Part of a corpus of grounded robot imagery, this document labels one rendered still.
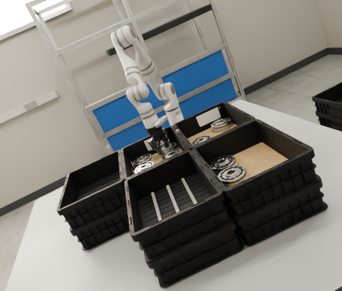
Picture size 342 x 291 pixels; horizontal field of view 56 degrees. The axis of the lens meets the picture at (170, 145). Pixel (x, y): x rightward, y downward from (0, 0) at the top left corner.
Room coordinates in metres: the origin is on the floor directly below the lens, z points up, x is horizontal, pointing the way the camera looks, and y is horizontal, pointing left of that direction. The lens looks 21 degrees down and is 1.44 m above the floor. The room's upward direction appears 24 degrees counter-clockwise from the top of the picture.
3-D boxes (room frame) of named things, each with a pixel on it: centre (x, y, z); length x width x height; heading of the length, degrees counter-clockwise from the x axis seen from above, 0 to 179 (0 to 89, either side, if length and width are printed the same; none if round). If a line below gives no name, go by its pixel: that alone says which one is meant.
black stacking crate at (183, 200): (0.99, 0.07, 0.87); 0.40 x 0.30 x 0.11; 2
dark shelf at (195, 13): (3.64, -0.39, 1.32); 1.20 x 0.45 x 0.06; 96
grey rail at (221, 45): (3.42, -0.16, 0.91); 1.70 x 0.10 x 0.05; 96
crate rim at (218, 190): (0.99, 0.07, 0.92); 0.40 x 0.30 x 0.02; 2
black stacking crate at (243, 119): (1.40, -0.21, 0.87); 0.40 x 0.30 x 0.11; 2
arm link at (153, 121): (1.47, 0.03, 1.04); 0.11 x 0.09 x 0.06; 47
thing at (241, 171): (1.00, -0.16, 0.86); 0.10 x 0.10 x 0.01
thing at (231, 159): (1.11, -0.16, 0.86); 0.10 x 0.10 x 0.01
